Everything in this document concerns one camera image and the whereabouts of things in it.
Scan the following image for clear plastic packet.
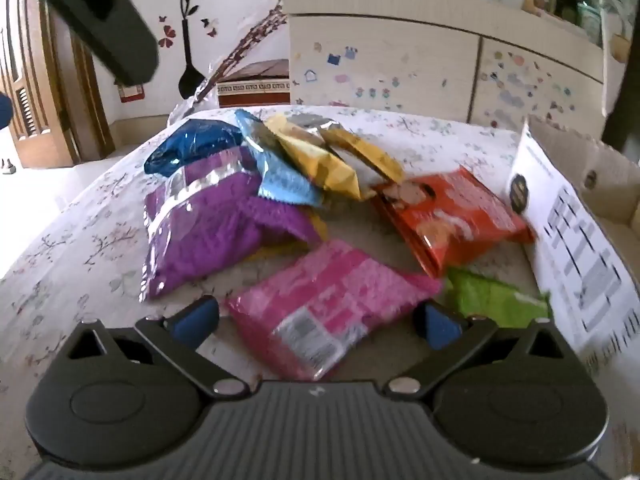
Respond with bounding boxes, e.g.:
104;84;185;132
287;112;342;134

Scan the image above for pink snack packet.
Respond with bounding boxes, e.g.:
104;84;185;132
225;240;443;382

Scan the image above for green snack packet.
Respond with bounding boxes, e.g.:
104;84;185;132
444;267;552;324

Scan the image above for purple snack packet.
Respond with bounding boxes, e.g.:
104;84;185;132
140;152;327;303

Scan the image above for cream cabinet with stickers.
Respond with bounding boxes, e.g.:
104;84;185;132
282;0;640;133

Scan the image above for plastic bag with dried twigs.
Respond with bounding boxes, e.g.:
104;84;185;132
167;0;292;127

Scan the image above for yellow waffle print snack packet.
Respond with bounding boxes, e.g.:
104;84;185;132
265;115;363;202

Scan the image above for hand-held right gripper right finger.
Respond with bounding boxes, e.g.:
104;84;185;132
387;301;571;401

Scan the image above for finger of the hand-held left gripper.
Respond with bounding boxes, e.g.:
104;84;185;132
27;0;160;85

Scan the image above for floral tablecloth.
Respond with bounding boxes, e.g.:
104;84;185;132
0;104;640;480

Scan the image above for light blue snack packet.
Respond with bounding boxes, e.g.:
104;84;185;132
234;109;323;206

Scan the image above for orange red snack packet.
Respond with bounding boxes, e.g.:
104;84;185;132
372;167;536;279

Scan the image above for dark blue snack packet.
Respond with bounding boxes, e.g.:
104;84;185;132
144;119;246;177

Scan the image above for plant print cloth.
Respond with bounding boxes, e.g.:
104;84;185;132
592;0;640;117

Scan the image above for red wall hanging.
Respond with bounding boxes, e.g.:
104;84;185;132
117;82;146;104

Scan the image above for wooden door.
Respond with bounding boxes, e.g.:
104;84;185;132
0;0;117;169

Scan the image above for cardboard box with white label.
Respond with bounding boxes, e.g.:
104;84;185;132
506;115;640;361

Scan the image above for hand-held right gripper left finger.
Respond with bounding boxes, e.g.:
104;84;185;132
62;296;248;401

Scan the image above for red patterned box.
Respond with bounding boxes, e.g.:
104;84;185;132
217;59;292;109

